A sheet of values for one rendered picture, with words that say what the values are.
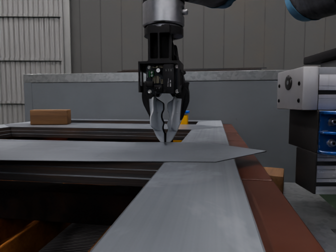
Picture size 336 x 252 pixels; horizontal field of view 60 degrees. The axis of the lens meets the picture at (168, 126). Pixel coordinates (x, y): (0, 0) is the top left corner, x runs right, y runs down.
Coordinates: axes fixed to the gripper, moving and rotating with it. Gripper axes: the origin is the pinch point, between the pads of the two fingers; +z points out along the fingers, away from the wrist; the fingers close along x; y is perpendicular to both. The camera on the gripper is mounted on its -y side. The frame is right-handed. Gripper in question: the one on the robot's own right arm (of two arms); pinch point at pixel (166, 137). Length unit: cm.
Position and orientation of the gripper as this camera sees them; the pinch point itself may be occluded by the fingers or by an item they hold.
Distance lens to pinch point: 56.5
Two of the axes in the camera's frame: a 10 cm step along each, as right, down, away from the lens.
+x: 9.9, 0.1, -1.6
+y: -1.6, 0.9, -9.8
